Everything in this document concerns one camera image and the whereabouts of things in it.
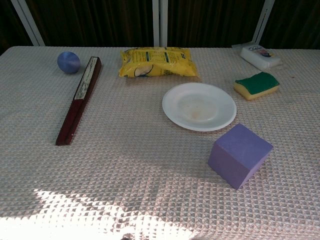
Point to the white round plate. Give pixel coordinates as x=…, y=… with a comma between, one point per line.
x=200, y=125

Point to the green orange small object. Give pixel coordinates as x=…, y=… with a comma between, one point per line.
x=257, y=86

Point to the white waffle tablecloth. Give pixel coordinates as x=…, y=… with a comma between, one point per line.
x=125, y=162

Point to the yellow snack bag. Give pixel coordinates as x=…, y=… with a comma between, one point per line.
x=160, y=65

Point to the dark red folded fan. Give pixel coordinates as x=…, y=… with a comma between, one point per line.
x=80, y=100

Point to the purple foam cube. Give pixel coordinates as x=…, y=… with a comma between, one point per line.
x=240, y=155

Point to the blue purple ball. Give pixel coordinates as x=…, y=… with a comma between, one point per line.
x=68, y=62

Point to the dark pleated curtain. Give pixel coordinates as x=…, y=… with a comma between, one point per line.
x=295, y=22
x=95, y=22
x=10, y=25
x=212, y=22

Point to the white tissue pack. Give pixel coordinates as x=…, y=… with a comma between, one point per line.
x=260, y=56

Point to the white upright frame post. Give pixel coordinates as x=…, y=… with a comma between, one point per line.
x=160, y=22

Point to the white slanted frame post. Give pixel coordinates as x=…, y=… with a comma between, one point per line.
x=262, y=22
x=28, y=22

